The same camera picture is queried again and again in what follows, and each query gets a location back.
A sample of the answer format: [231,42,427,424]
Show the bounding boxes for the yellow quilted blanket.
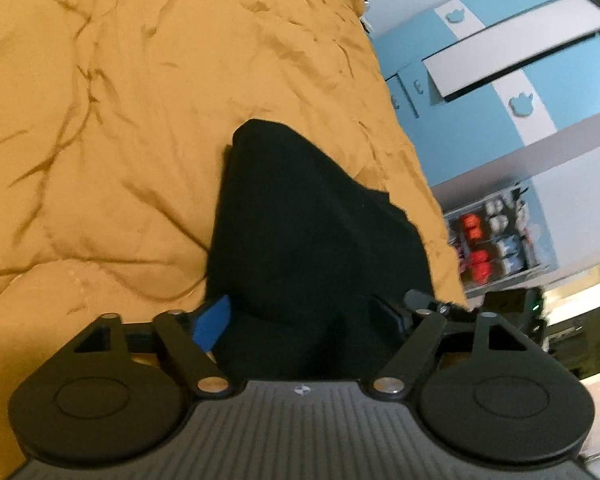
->
[0,0,468,480]

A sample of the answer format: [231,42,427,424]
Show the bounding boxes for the red item on rack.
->
[467,250,496,283]
[460,213,485,241]

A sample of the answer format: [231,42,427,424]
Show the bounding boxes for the white panel with dark edge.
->
[422,7,600,107]

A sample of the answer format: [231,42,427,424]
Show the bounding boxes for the white storage rack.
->
[442,185,552,292]

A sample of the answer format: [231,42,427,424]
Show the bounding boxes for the blue and white wardrobe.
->
[372,0,600,188]

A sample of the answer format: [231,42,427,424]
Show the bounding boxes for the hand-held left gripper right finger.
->
[369,288,548,398]

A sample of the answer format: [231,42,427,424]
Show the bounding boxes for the black pants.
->
[206,118,438,381]

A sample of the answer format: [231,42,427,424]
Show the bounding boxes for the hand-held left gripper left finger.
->
[55,295,232,397]

